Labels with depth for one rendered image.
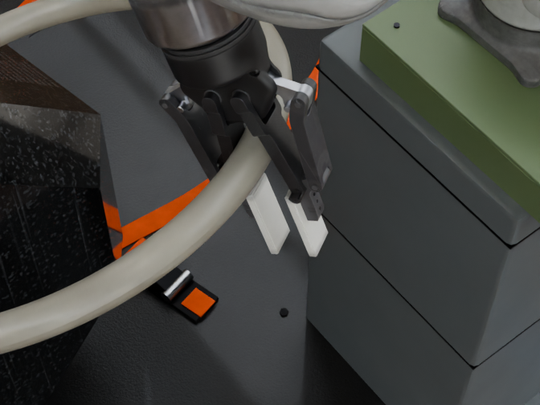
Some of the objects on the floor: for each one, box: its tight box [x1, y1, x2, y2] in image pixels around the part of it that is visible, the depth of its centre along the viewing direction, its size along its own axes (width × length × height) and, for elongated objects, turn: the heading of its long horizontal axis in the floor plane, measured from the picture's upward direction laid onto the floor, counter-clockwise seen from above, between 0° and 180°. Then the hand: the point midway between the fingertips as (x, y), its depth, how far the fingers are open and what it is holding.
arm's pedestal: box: [280, 0, 540, 405], centre depth 196 cm, size 50×50×80 cm
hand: (288, 215), depth 99 cm, fingers closed on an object, 3 cm apart
